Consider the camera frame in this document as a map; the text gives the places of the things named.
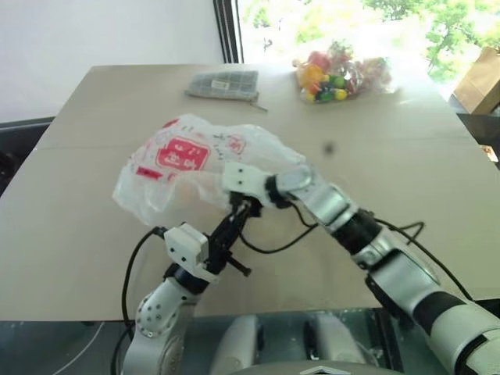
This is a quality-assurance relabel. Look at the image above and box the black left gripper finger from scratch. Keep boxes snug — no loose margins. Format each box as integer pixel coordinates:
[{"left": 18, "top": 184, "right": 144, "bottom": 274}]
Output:
[
  {"left": 215, "top": 213, "right": 246, "bottom": 251},
  {"left": 227, "top": 255, "right": 253, "bottom": 278}
]

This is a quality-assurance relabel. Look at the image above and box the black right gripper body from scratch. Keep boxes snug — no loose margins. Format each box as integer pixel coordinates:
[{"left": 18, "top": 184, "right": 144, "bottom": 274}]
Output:
[{"left": 227, "top": 190, "right": 263, "bottom": 209}]

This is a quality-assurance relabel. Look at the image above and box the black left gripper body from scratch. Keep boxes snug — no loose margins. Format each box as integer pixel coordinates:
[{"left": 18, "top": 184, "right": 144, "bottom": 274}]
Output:
[{"left": 202, "top": 230, "right": 236, "bottom": 275}]

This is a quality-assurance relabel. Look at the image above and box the white plastic bag red print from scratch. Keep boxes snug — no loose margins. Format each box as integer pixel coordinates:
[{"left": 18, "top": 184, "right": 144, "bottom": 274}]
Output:
[{"left": 112, "top": 112, "right": 308, "bottom": 227}]

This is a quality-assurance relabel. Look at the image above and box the clear bag of colourful toys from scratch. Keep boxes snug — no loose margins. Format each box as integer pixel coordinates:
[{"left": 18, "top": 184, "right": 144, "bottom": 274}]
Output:
[{"left": 291, "top": 40, "right": 402, "bottom": 105}]

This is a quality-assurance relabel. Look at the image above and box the silver robot body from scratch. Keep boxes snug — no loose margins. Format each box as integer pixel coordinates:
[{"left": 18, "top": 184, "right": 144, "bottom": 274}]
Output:
[{"left": 216, "top": 311, "right": 394, "bottom": 375}]

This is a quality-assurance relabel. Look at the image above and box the grey checked zipper pouch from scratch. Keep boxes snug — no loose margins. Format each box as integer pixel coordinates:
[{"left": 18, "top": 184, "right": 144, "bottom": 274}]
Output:
[{"left": 184, "top": 70, "right": 270, "bottom": 113}]

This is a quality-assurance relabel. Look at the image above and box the black side furniture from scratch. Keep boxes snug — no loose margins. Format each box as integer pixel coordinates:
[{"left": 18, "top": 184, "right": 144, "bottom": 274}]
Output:
[{"left": 0, "top": 114, "right": 58, "bottom": 199}]

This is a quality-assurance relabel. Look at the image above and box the black low cabinet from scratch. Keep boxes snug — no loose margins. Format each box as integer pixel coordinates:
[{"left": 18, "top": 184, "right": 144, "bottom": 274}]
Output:
[{"left": 447, "top": 92, "right": 500, "bottom": 171}]

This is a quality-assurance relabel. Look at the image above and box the brown cardboard box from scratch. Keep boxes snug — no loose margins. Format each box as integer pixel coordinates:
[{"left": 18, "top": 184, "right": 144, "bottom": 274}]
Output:
[{"left": 452, "top": 45, "right": 500, "bottom": 115}]

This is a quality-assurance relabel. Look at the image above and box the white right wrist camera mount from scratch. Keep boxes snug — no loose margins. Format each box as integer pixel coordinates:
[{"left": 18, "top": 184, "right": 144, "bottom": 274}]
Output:
[{"left": 221, "top": 161, "right": 271, "bottom": 205}]

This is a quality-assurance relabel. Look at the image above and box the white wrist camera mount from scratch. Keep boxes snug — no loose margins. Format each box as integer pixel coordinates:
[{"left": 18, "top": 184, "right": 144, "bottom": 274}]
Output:
[
  {"left": 221, "top": 161, "right": 271, "bottom": 205},
  {"left": 162, "top": 223, "right": 210, "bottom": 283}
]

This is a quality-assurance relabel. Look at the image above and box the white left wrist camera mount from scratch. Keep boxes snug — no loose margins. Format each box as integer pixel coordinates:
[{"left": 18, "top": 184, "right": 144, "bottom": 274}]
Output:
[{"left": 162, "top": 223, "right": 210, "bottom": 283}]

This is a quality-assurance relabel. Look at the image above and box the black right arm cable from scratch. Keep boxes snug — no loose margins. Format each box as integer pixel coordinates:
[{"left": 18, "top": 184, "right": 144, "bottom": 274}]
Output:
[{"left": 237, "top": 202, "right": 476, "bottom": 304}]

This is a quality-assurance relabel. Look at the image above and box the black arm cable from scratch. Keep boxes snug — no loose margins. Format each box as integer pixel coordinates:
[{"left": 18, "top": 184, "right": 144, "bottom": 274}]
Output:
[
  {"left": 110, "top": 225, "right": 170, "bottom": 375},
  {"left": 237, "top": 202, "right": 476, "bottom": 304}
]

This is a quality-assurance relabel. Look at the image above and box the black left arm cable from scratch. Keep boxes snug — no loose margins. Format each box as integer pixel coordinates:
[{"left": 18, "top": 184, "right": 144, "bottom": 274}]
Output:
[{"left": 110, "top": 225, "right": 170, "bottom": 375}]

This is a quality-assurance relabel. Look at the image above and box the black window frame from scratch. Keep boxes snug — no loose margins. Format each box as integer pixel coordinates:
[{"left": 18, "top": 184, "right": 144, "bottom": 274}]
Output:
[{"left": 212, "top": 0, "right": 245, "bottom": 65}]

